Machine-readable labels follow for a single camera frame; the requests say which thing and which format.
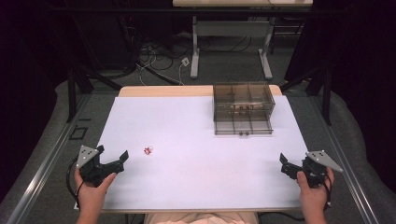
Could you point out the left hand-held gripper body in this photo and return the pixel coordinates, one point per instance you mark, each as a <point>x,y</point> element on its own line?
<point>93,169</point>

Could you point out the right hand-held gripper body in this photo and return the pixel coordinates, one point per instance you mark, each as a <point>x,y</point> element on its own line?
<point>316,174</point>

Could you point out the small red white candy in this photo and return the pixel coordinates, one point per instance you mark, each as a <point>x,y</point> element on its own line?
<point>148,150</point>

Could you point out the clear grey drawer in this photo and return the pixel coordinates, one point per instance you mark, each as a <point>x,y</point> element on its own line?
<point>243,124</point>

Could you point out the person's right hand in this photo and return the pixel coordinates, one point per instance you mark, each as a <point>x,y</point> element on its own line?
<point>314,199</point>

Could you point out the person's left hand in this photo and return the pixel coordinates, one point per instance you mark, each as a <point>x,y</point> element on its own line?
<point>91,196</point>

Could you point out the black metal stand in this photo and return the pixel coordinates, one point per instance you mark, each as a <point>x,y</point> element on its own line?
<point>72,93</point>
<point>326,96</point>

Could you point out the white table cover sheet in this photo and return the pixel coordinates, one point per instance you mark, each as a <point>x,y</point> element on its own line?
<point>193,174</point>

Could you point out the clear grey drawer cabinet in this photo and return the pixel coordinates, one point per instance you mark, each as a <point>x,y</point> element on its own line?
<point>243,95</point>

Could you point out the light wooden table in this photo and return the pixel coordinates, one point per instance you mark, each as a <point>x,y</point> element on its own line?
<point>165,91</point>

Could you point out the person's beige clothing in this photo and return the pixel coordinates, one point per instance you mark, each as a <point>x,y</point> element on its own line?
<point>199,218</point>

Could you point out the white power plug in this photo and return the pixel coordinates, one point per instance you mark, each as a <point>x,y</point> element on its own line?
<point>185,61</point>

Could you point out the white desk with metal legs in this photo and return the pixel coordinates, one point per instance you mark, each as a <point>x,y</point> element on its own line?
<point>232,29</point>

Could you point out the aluminium floor rail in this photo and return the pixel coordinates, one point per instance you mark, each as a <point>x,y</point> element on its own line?
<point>46,165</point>
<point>348,165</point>

